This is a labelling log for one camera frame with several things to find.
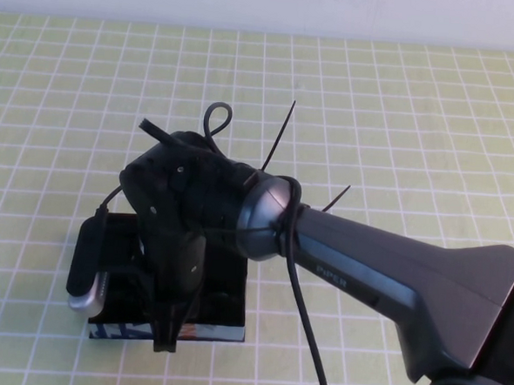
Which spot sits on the black glasses case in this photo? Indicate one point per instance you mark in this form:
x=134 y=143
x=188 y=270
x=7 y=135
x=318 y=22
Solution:
x=227 y=280

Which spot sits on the right grey black robot arm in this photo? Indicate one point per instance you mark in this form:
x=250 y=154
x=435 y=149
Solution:
x=366 y=269

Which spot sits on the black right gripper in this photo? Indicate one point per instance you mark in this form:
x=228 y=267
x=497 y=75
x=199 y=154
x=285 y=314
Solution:
x=178 y=266

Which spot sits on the right silver black wrist camera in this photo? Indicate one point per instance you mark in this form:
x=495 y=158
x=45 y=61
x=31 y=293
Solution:
x=85 y=256

